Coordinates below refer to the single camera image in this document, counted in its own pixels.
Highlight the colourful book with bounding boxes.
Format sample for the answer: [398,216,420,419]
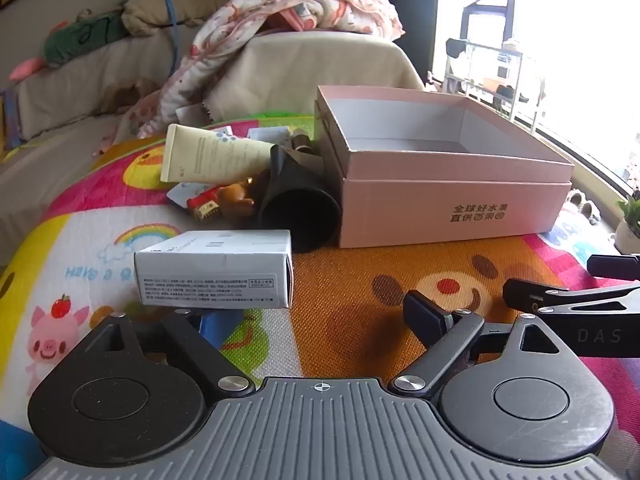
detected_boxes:
[0,90,24,152]

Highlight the metal shoe rack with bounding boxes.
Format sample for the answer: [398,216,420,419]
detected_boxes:
[442,37,547,111]

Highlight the beige pillow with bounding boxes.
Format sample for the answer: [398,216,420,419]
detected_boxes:
[121,0,241,37]

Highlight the pink plush toy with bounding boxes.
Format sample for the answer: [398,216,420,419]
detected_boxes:
[9,57,47,82]

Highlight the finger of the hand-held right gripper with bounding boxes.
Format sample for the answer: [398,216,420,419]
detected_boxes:
[587,255,640,277]
[502,278,640,318]

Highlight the pink cardboard box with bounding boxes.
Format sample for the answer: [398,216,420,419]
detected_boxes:
[315,85,576,249]

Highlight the colourful play mat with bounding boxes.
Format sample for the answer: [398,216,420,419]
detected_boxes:
[0,110,640,480]

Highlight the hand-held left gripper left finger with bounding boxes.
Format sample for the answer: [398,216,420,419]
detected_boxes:
[90,310,257,397]

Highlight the white cardboard box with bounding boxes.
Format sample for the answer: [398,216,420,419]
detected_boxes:
[134,230,293,309]

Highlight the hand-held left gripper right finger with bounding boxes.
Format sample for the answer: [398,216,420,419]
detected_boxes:
[392,290,566,397]

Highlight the blue strap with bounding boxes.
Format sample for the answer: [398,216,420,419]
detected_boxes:
[157,0,182,92]

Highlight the red gold small item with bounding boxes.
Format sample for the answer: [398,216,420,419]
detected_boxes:
[187,186,221,220]

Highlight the printed blanket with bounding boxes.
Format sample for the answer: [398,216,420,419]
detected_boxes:
[95,0,406,156]

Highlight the green plush toy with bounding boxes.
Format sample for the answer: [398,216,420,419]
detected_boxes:
[42,7,133,66]

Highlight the cream tube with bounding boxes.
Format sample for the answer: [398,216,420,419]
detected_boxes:
[161,124,282,183]

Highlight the brown bear figurine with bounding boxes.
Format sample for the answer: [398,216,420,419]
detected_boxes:
[218,178,256,219]

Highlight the potted plant white pot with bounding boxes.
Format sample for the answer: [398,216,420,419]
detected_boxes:
[614,187,640,256]

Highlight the beige sofa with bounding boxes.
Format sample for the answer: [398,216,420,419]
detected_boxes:
[0,0,426,261]

